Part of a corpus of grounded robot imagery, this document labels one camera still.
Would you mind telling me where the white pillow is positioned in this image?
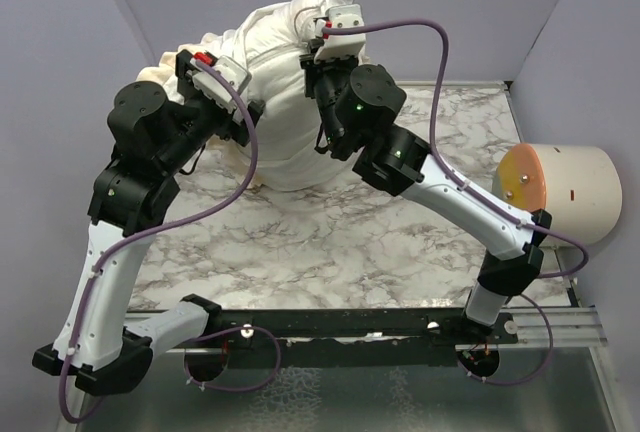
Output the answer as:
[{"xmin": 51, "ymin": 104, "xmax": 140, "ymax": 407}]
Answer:
[{"xmin": 219, "ymin": 0, "xmax": 371, "ymax": 193}]

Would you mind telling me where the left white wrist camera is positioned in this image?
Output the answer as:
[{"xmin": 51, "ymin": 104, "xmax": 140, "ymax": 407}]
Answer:
[{"xmin": 190, "ymin": 52, "xmax": 251, "ymax": 113}]

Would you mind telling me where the white cylindrical bin orange base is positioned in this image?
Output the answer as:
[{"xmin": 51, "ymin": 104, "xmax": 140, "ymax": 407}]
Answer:
[{"xmin": 492, "ymin": 143, "xmax": 622, "ymax": 245}]

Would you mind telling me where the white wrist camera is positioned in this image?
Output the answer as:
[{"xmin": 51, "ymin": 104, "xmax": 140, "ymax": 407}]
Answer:
[
  {"xmin": 190, "ymin": 52, "xmax": 251, "ymax": 113},
  {"xmin": 314, "ymin": 4, "xmax": 366, "ymax": 64}
]

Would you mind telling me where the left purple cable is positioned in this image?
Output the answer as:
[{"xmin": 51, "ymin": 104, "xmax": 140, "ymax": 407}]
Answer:
[{"xmin": 58, "ymin": 62, "xmax": 282, "ymax": 424}]

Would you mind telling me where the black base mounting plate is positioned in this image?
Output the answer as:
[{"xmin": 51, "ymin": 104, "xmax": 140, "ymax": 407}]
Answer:
[{"xmin": 186, "ymin": 308, "xmax": 517, "ymax": 368}]

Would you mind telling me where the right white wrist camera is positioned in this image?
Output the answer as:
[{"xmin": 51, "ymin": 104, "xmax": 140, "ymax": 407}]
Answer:
[{"xmin": 314, "ymin": 4, "xmax": 366, "ymax": 64}]

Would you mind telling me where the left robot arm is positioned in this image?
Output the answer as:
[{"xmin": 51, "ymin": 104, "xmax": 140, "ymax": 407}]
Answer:
[{"xmin": 32, "ymin": 51, "xmax": 263, "ymax": 397}]

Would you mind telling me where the grey pillowcase with cream trim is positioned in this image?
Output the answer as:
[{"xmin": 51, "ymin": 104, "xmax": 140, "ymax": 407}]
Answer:
[{"xmin": 137, "ymin": 29, "xmax": 258, "ymax": 182}]

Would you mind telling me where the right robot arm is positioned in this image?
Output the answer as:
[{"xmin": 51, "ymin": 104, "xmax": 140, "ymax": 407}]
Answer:
[{"xmin": 300, "ymin": 53, "xmax": 551, "ymax": 343}]

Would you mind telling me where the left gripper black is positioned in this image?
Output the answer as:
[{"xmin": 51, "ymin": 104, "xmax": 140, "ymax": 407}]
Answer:
[{"xmin": 160, "ymin": 51, "xmax": 264, "ymax": 175}]

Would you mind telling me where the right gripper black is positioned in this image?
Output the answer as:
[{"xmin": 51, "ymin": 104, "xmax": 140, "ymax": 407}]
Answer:
[{"xmin": 297, "ymin": 41, "xmax": 357, "ymax": 158}]

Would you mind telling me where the aluminium rail frame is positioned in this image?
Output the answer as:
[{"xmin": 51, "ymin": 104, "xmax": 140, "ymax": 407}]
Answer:
[{"xmin": 77, "ymin": 80, "xmax": 610, "ymax": 353}]

